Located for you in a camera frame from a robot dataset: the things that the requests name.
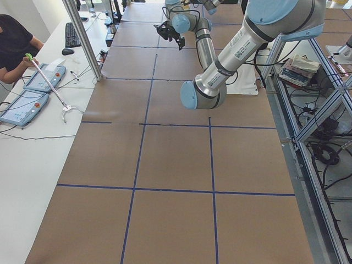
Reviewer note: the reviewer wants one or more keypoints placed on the black computer mouse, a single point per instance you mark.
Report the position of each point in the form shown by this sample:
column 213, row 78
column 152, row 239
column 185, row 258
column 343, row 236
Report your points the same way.
column 67, row 51

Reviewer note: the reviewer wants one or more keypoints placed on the aluminium frame rack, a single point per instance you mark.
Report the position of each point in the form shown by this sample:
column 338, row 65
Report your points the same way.
column 316, row 120

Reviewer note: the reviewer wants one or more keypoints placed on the person in black shirt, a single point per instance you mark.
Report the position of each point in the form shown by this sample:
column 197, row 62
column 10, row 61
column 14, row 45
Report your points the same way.
column 16, row 42

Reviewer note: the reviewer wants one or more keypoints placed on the small metal cylinder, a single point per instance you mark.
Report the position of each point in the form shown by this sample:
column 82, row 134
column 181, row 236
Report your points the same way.
column 113, row 28

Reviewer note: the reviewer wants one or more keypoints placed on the green handled grabber stick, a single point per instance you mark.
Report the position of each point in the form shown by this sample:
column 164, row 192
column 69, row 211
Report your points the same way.
column 66, row 107

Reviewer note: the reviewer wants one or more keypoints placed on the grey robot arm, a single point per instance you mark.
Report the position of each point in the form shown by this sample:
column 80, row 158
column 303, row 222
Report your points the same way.
column 180, row 20

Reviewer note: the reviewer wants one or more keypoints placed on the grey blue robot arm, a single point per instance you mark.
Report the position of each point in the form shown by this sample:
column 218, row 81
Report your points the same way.
column 263, row 22

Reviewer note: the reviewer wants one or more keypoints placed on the black keyboard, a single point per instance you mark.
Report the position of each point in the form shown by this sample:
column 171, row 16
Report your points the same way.
column 71, row 37

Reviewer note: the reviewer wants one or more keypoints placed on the aluminium frame post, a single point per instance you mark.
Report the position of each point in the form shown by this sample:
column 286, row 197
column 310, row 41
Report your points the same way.
column 73, row 13

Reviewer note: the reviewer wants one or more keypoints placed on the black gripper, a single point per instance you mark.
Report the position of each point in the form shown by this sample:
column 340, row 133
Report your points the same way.
column 169, row 32

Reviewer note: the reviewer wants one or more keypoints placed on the white mounting plate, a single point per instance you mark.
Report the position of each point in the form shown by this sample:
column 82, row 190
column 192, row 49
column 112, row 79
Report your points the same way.
column 243, row 82

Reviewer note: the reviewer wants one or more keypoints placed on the stack of books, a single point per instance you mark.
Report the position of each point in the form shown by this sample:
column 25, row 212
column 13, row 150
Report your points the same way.
column 299, row 70

